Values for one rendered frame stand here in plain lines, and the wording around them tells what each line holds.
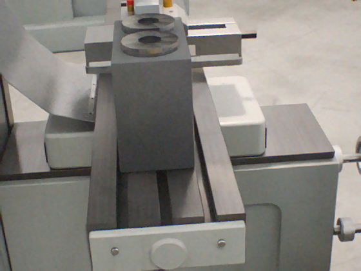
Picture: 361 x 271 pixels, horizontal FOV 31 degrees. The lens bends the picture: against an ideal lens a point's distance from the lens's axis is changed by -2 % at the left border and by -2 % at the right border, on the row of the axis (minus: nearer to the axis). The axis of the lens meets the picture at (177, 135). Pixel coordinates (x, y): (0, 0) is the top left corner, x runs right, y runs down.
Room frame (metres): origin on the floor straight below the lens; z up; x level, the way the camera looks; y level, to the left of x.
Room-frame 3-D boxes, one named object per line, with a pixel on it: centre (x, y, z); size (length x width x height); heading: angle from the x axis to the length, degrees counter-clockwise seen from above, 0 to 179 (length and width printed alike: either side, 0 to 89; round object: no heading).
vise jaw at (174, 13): (1.44, 0.00, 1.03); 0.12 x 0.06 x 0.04; 2
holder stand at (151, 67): (1.03, 0.04, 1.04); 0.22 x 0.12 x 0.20; 2
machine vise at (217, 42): (1.44, 0.02, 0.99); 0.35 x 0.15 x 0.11; 92
